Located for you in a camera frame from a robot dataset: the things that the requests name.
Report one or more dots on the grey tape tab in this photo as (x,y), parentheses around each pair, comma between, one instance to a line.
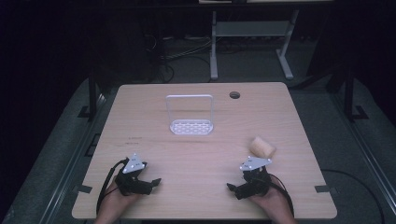
(323,188)
(84,188)

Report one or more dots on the aluminium floor rail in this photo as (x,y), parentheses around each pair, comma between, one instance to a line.
(71,174)
(367,149)

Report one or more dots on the person's left hand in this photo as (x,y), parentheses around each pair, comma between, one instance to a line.
(116,200)

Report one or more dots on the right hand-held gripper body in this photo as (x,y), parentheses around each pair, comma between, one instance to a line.
(255,174)

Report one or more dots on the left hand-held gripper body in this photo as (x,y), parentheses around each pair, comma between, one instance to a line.
(133,165)

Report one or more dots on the black metal post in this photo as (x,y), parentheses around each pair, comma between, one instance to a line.
(92,93)
(349,93)

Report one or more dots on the beige bread roll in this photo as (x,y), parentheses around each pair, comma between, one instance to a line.
(262,147)

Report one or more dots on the white perforated rack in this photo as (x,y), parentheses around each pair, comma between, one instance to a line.
(191,124)

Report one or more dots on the dark round table grommet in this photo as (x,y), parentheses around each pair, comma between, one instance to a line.
(234,95)

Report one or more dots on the white metal desk frame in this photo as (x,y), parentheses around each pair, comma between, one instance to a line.
(252,28)

